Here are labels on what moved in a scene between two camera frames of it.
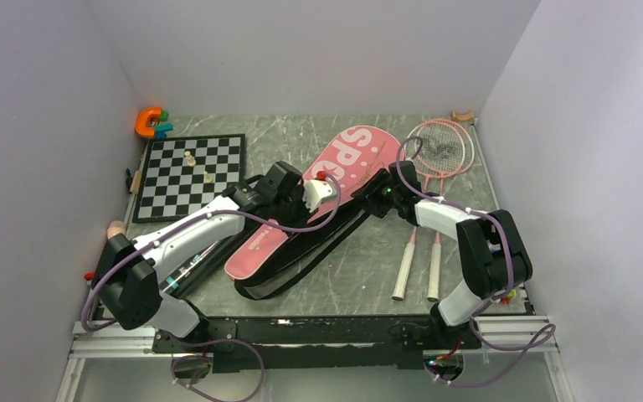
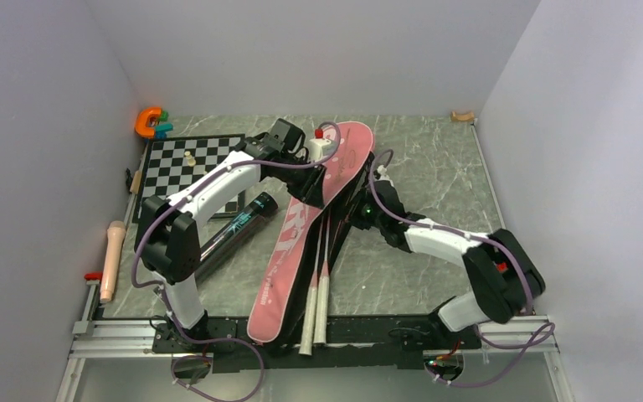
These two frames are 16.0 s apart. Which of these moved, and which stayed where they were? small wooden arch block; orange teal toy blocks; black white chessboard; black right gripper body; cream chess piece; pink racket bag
Moved: black right gripper body; pink racket bag
Stayed: cream chess piece; orange teal toy blocks; small wooden arch block; black white chessboard
